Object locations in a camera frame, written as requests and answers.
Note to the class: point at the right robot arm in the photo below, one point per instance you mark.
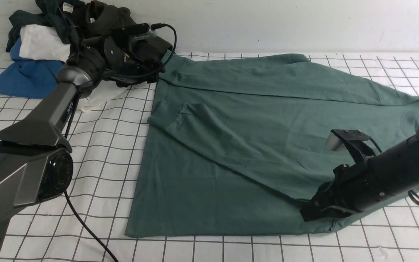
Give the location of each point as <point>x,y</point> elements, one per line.
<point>395,170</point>

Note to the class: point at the white garment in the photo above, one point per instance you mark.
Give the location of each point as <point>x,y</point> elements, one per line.
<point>41,43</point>

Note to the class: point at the white grid-pattern table cloth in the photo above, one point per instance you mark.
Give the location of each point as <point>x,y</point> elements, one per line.
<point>107,147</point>

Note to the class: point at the blue garment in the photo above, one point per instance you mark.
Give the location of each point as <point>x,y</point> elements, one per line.
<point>28,78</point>

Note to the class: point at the green long-sleeved shirt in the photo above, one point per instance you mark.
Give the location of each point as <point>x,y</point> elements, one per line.
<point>234,147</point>

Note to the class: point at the dark olive garment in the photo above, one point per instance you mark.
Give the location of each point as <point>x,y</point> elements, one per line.
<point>97,18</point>

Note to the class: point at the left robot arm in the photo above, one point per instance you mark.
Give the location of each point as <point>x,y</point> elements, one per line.
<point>35,158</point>

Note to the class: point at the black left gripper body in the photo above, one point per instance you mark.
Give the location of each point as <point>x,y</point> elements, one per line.
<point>141,58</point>

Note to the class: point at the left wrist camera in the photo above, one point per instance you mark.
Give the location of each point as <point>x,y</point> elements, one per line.
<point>139,32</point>

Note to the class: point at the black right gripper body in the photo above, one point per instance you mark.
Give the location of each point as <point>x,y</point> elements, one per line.
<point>350,192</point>

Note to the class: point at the dark teal garment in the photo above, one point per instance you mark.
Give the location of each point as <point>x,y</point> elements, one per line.
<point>55,14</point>

